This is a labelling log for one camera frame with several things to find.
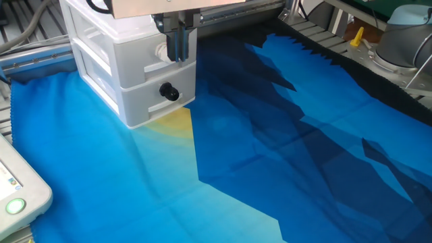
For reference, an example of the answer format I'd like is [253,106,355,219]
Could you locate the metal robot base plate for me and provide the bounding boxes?
[347,40,432,99]

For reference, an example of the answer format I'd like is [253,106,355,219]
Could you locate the yellow plastic wedge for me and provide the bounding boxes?
[350,26,365,47]

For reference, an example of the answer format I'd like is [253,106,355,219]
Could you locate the thin grey cables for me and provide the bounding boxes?
[0,32,70,57]

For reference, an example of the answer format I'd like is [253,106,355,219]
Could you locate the white drawer with black knob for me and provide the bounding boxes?
[119,62,197,128]

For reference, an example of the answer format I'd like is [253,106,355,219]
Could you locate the white plastic drawer cabinet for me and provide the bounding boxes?
[59,0,198,130]

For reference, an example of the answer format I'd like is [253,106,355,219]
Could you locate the grey frame beam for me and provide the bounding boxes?
[325,0,388,31]

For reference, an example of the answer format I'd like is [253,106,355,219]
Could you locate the grey corrugated hose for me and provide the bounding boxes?
[0,0,53,55]

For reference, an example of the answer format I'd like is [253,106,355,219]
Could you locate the grey Schunk gripper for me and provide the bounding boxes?
[107,0,247,63]

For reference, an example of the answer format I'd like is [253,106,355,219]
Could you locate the blue mountain print cloth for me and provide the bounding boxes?
[9,18,432,243]

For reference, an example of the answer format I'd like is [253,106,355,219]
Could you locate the black cable bundle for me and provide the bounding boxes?
[86,0,113,15]

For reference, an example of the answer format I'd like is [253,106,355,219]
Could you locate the white plastic drawer with knob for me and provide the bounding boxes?
[113,28,198,91]

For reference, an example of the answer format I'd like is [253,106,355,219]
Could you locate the grey teach pendant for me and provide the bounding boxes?
[0,133,54,241]

